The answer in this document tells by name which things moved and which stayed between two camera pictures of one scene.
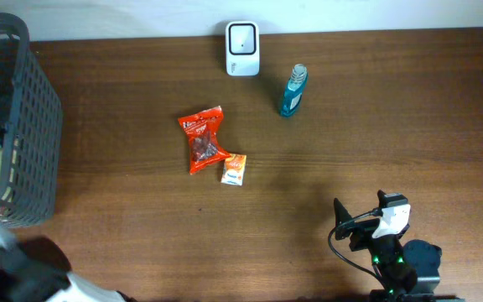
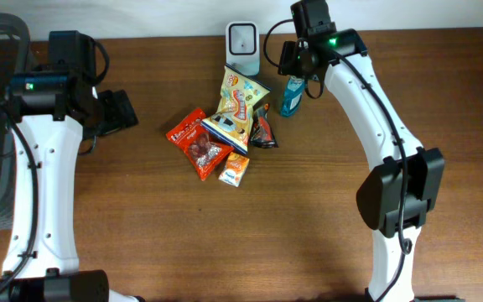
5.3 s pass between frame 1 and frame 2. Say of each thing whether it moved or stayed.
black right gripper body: moved
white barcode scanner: stayed
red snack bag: moved
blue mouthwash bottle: stayed
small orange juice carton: stayed
